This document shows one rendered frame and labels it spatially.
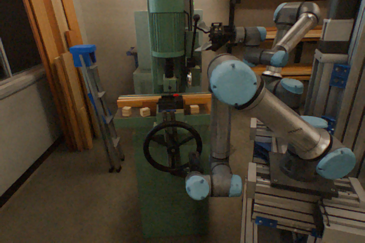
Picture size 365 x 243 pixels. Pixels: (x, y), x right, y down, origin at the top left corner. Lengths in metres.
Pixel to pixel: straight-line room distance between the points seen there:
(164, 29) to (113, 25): 2.56
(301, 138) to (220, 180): 0.29
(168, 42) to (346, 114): 0.85
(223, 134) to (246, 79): 0.30
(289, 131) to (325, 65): 0.44
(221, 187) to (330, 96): 0.61
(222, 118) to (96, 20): 3.20
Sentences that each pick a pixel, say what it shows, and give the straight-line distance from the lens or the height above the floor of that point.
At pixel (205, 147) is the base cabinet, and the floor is 0.69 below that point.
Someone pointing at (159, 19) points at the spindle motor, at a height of 1.39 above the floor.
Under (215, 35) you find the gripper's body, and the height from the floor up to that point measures 1.31.
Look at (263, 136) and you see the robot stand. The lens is 1.54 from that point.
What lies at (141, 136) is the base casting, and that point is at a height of 0.79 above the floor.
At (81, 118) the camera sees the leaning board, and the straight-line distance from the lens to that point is 2.74.
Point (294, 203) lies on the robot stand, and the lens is 1.15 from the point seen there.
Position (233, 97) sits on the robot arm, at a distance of 0.66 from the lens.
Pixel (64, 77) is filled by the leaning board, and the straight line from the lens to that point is 2.63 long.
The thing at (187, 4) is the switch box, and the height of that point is 1.45.
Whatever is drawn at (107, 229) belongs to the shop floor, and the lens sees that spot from 1.99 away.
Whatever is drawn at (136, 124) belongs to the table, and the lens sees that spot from 1.33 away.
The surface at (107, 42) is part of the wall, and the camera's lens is 3.85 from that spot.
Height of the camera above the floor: 1.45
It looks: 23 degrees down
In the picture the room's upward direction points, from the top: 1 degrees counter-clockwise
